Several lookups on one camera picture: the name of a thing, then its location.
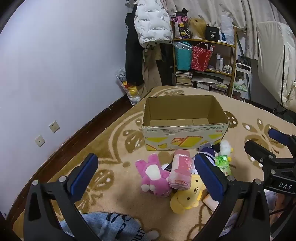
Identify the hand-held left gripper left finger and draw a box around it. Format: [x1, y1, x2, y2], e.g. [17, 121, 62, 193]
[23, 153, 102, 241]

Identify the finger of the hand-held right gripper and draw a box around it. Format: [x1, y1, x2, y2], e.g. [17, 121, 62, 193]
[244, 140, 281, 168]
[268, 128, 296, 150]

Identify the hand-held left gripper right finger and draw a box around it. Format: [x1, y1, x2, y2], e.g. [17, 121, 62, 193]
[192, 153, 271, 241]

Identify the green tissue pack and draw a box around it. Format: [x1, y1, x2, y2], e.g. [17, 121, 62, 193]
[214, 155, 232, 176]

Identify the black packet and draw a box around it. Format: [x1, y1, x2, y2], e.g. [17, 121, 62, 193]
[161, 161, 174, 173]

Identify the printed cardboard box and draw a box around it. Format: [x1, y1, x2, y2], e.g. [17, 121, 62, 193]
[142, 95, 230, 151]

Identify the purple and white plush doll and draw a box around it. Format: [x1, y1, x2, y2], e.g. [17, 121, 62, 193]
[191, 144, 220, 175]

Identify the pale pink small packet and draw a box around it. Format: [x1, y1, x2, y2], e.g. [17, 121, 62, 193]
[203, 193, 219, 211]

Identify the pink rolled towel pack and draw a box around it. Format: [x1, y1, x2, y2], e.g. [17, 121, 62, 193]
[168, 149, 192, 191]

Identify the yellow dog plush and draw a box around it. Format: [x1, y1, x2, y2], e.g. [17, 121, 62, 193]
[170, 174, 207, 214]

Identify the white fluffy plush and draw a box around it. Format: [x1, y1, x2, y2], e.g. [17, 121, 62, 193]
[216, 140, 234, 161]

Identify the beige patterned rug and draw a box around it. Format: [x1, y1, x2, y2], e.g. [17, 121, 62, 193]
[13, 86, 296, 241]

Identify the pink rabbit plush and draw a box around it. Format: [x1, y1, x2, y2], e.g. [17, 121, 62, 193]
[135, 153, 173, 197]

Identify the blue printed knit sweater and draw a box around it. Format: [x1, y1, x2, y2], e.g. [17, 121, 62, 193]
[59, 211, 160, 241]

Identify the white metal cart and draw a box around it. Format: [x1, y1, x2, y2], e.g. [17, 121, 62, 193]
[231, 62, 252, 102]

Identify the white padded cover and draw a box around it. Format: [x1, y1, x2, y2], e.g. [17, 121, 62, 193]
[256, 21, 296, 109]

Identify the pile of magazines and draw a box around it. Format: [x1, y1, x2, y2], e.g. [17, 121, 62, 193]
[192, 71, 232, 95]

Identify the clear plastic bag of toys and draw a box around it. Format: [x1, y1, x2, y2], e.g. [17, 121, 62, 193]
[115, 67, 141, 106]

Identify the stack of books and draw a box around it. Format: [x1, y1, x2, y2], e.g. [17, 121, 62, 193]
[175, 71, 193, 87]

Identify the red patterned bag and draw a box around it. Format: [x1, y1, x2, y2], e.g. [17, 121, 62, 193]
[191, 43, 214, 72]

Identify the white plastic bag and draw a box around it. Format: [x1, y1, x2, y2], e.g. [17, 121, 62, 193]
[220, 15, 234, 45]

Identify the wooden shelf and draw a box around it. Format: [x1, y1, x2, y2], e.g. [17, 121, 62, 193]
[172, 25, 237, 98]

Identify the brown hanging coat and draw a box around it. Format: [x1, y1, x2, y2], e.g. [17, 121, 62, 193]
[141, 45, 163, 98]

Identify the teal bag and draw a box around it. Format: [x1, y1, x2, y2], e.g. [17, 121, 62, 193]
[174, 42, 193, 71]

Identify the black box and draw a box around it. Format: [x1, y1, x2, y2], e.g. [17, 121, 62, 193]
[205, 26, 220, 42]

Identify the black hanging coat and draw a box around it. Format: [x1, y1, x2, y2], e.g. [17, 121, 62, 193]
[125, 5, 145, 86]

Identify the blonde wig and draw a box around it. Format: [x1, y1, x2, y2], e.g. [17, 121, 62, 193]
[188, 17, 207, 40]

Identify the purple printed bag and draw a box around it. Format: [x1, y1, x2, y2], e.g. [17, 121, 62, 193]
[171, 8, 192, 39]

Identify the white puffer jacket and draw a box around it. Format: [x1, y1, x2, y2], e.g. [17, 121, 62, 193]
[134, 0, 174, 48]

